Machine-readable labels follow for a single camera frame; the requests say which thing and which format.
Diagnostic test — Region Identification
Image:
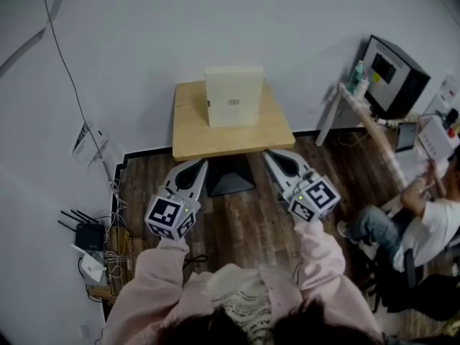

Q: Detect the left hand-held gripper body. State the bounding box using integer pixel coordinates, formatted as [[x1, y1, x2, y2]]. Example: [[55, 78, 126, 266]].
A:
[[144, 187, 202, 242]]

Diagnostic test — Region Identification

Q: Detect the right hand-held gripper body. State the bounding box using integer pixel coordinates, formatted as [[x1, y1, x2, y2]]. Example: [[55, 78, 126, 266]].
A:
[[285, 170, 341, 224]]

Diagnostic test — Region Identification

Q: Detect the cream box folder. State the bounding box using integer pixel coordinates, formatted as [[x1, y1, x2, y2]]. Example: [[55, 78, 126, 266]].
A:
[[203, 65, 266, 129]]

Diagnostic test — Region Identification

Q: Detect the person's right forearm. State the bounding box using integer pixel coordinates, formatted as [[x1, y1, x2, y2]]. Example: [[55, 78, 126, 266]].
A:
[[293, 219, 346, 291]]

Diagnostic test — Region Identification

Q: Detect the person's left forearm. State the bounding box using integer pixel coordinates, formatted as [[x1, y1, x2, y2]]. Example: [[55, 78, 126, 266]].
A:
[[131, 234, 191, 305]]

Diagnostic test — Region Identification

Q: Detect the small wooden table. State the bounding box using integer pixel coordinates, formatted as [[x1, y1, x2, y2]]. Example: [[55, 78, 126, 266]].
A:
[[172, 79, 296, 198]]

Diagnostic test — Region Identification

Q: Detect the white desk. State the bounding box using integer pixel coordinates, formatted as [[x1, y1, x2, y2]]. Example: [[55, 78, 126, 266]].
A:
[[315, 82, 425, 179]]

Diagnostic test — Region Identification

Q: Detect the wooden crate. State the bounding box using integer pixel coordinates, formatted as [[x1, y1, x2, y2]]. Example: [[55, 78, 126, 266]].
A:
[[87, 226, 137, 302]]

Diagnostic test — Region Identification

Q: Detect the long beige cardboard tube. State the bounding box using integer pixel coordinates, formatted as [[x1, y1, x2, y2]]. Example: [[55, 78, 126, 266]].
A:
[[337, 83, 410, 190]]

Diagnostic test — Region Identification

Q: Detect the black router with antennas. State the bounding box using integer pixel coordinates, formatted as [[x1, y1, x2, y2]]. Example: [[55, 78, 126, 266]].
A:
[[57, 209, 107, 254]]

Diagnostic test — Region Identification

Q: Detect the white router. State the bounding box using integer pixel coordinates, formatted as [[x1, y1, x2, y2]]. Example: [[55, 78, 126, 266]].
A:
[[70, 244, 109, 288]]

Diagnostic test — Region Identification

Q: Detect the green bottle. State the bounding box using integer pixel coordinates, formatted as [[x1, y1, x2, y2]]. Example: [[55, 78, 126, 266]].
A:
[[346, 60, 366, 95]]

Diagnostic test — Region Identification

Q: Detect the person's pink cardigan torso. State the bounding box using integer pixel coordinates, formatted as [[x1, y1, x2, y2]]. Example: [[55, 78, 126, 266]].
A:
[[102, 248, 382, 345]]

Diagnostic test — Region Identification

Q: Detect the black cabinet with white label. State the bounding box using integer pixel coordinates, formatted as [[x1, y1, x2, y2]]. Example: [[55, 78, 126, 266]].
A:
[[360, 34, 432, 120]]

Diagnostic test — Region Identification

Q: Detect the white dotted paper sheet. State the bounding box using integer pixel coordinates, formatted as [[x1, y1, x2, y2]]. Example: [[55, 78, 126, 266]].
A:
[[418, 115, 455, 163]]

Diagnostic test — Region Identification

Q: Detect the black office chair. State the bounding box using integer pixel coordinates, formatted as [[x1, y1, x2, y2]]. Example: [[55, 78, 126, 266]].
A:
[[359, 228, 460, 323]]

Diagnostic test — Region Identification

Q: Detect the black and red button device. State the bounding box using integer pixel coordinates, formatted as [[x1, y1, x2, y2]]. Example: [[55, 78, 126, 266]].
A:
[[443, 107, 460, 138]]

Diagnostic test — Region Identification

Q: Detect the black floor cable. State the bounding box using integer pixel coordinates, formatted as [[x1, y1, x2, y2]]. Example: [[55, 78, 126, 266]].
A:
[[184, 253, 210, 266]]

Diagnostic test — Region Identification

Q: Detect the tangle of white cables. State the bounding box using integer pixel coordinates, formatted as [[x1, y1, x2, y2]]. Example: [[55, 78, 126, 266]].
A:
[[103, 178, 134, 280]]

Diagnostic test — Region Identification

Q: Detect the white wall socket box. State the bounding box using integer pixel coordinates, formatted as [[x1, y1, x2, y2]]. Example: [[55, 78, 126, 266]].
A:
[[70, 121, 109, 167]]

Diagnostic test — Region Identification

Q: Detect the thin black wall cable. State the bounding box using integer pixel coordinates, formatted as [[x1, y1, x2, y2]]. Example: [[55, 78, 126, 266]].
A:
[[37, 0, 113, 183]]

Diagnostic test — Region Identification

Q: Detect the grey wall tape strip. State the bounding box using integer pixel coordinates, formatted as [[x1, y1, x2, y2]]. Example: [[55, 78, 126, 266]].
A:
[[45, 0, 68, 27], [0, 26, 48, 79]]

